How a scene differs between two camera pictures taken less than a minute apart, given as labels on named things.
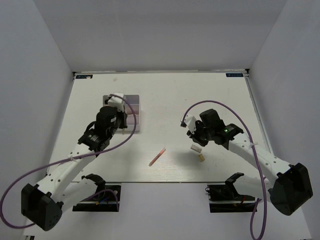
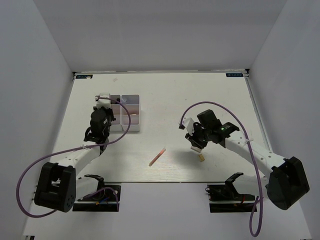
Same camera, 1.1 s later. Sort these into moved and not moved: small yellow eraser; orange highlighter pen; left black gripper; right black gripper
Moved: left black gripper
Not moved: small yellow eraser; orange highlighter pen; right black gripper
